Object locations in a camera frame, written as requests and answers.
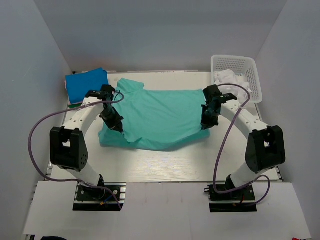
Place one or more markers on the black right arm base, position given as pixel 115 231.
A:
pixel 240 201

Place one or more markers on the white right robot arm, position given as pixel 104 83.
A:
pixel 265 147

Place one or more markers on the white t shirt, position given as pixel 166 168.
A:
pixel 229 77

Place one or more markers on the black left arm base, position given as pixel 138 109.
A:
pixel 96 200

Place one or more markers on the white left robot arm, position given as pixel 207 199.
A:
pixel 68 149

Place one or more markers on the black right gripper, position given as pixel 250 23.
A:
pixel 205 122

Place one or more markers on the white plastic basket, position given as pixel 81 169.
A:
pixel 239 70

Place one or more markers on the blue folded t shirt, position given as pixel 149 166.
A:
pixel 91 80

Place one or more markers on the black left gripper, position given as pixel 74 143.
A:
pixel 116 124

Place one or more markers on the green folded t shirt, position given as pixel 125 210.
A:
pixel 71 106

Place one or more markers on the teal t shirt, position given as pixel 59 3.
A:
pixel 156 120

